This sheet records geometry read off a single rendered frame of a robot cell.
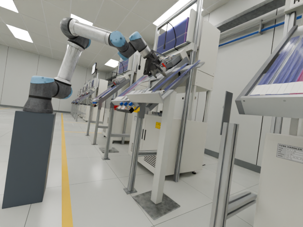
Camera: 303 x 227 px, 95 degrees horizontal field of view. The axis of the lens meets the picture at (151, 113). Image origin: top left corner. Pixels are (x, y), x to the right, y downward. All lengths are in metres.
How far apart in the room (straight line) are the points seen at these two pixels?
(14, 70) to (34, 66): 0.88
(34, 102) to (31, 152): 0.29
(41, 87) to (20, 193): 0.63
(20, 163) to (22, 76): 9.02
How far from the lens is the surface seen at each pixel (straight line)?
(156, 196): 1.13
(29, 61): 10.13
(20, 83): 10.01
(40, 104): 1.08
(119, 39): 0.88
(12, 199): 1.22
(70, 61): 1.20
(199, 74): 1.64
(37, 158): 1.11
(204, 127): 1.74
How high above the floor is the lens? 0.63
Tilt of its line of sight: level
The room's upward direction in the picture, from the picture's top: 8 degrees clockwise
